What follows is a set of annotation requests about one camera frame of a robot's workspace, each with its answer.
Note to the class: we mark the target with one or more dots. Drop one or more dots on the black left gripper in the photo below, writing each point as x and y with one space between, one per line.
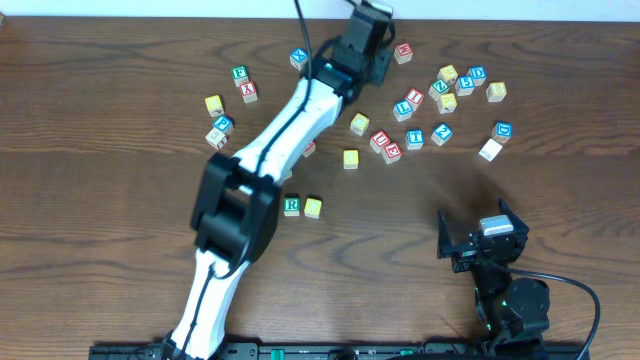
381 67

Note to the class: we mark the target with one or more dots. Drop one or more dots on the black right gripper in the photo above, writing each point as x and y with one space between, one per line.
470 245

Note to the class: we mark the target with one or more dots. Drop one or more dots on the yellow o block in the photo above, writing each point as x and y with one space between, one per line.
351 159
359 124
312 208

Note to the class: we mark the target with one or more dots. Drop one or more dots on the green R block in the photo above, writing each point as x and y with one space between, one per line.
291 206

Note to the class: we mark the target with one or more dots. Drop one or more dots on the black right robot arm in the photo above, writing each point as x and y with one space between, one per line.
514 310

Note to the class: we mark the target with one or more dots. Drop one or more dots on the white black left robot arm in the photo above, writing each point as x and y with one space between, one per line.
236 211

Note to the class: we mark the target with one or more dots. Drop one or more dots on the blue X block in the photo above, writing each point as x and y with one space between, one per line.
298 58

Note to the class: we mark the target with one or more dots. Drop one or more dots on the red E block top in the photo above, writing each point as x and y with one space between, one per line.
403 53

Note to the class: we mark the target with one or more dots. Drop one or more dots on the red e block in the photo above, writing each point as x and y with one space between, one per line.
391 152
403 53

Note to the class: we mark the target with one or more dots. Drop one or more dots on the blue L block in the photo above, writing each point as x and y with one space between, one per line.
402 111

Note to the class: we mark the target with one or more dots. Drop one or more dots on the red I block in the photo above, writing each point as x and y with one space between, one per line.
414 98

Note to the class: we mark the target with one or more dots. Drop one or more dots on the red U block lower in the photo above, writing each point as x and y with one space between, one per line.
379 140

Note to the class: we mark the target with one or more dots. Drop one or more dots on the red A block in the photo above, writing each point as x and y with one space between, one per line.
310 149

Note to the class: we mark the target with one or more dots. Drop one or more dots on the plain wooden tilted block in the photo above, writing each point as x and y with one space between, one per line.
490 150

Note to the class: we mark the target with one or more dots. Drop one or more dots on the red E block lower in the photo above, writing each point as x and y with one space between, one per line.
391 152

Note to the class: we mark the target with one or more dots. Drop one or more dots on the green Z block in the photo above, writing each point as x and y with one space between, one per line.
437 89

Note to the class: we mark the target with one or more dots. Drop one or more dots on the blue T block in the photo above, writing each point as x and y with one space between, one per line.
414 139

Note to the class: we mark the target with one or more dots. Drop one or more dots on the yellow block top right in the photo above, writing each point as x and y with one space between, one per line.
448 74

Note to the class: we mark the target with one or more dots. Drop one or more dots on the yellow block with hammer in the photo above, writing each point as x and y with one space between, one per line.
447 103

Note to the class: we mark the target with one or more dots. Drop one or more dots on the blue D block right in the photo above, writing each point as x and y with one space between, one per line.
502 132

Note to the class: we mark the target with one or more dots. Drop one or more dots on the blue d block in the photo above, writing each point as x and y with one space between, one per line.
478 75
502 132

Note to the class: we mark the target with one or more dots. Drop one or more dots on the green F block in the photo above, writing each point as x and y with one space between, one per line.
240 75

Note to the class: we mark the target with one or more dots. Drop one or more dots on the blue 2 block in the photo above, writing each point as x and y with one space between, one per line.
441 134

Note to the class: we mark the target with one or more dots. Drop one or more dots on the blue 5 block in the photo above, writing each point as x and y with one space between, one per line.
464 86

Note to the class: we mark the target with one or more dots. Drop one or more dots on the blue D block upper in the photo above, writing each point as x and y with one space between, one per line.
478 75

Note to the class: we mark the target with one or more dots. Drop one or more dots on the blue P block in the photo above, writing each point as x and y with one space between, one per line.
224 124

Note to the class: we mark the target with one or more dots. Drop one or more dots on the yellow block far left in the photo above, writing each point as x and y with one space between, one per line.
214 106

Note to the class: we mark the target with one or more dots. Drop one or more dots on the yellow 8 block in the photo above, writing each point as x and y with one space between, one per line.
496 92

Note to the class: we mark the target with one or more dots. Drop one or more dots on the wooden block red edge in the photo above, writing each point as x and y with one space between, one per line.
216 139

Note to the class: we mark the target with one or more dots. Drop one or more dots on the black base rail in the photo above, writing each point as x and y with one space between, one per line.
252 351

